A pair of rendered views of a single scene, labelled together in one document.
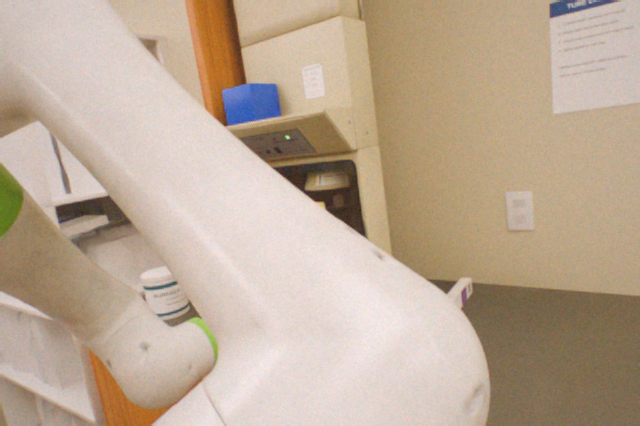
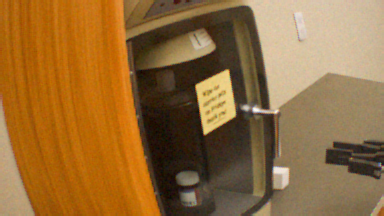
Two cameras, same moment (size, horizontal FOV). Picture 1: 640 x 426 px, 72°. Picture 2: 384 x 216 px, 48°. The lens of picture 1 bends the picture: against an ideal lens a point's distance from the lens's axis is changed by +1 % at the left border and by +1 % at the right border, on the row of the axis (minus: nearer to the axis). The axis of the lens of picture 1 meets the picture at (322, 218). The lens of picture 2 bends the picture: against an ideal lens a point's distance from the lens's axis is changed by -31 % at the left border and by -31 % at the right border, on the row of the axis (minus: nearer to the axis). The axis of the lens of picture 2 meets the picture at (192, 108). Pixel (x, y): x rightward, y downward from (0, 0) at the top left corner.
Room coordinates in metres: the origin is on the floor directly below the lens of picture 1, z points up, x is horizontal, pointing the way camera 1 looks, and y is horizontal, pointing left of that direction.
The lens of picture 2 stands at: (1.03, 0.90, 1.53)
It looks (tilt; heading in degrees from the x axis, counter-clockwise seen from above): 18 degrees down; 278
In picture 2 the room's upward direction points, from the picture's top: 9 degrees counter-clockwise
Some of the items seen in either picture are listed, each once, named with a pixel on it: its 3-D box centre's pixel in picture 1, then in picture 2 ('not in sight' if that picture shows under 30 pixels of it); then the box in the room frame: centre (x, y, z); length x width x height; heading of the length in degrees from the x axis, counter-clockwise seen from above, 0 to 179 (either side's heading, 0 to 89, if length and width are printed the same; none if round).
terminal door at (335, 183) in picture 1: (314, 238); (214, 141); (1.13, 0.03, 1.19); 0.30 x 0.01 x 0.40; 53
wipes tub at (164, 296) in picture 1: (166, 292); not in sight; (1.41, 0.56, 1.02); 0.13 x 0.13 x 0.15
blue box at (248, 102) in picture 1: (252, 104); not in sight; (1.15, 0.14, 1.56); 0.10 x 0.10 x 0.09; 54
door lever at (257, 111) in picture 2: not in sight; (269, 132); (1.04, -0.04, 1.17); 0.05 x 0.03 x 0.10; 143
